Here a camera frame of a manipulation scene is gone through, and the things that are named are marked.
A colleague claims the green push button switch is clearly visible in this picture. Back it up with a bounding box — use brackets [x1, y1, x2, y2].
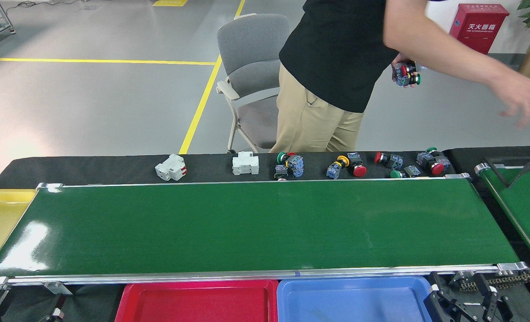
[390, 165, 422, 179]
[274, 152, 289, 181]
[397, 73, 422, 87]

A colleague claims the red mushroom push button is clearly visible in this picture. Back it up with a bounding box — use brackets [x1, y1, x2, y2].
[347, 153, 367, 178]
[430, 156, 452, 176]

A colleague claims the green mushroom push button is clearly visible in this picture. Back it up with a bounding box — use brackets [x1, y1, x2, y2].
[416, 147, 438, 169]

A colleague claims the red push button switch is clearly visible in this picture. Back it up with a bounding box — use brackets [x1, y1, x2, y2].
[394, 62, 420, 76]
[286, 152, 305, 178]
[374, 151, 404, 169]

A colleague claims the yellow mushroom push button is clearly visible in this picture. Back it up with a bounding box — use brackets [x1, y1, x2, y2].
[327, 155, 350, 179]

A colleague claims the white circuit breaker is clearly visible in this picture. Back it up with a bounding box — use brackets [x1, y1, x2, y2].
[155, 154, 188, 182]
[232, 151, 260, 176]

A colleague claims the blue plastic tray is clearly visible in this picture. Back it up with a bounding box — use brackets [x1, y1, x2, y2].
[276, 276, 435, 322]

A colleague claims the short green feeder conveyor belt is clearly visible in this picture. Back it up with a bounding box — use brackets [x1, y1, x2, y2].
[474, 162, 530, 270]

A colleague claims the red plastic tray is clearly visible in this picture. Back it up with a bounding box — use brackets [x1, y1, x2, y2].
[114, 280, 279, 322]

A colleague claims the long green conveyor belt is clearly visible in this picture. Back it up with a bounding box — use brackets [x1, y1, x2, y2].
[0, 174, 530, 296]

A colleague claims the person's right hand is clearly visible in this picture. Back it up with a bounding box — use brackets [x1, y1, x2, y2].
[488, 72, 530, 133]

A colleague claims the person's left hand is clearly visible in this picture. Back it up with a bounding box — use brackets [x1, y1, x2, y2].
[391, 53, 422, 89]

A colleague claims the person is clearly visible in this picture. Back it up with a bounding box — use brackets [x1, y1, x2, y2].
[269, 0, 530, 153]

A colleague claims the red fire extinguisher box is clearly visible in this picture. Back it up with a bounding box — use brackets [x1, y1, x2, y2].
[449, 4, 510, 55]

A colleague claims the grey office chair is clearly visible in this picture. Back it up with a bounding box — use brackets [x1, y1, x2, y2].
[216, 13, 292, 155]

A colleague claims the conveyor drive chain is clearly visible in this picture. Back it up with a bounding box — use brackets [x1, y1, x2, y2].
[459, 273, 530, 292]

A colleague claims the black floor cable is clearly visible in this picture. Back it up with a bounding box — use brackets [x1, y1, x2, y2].
[6, 0, 84, 12]

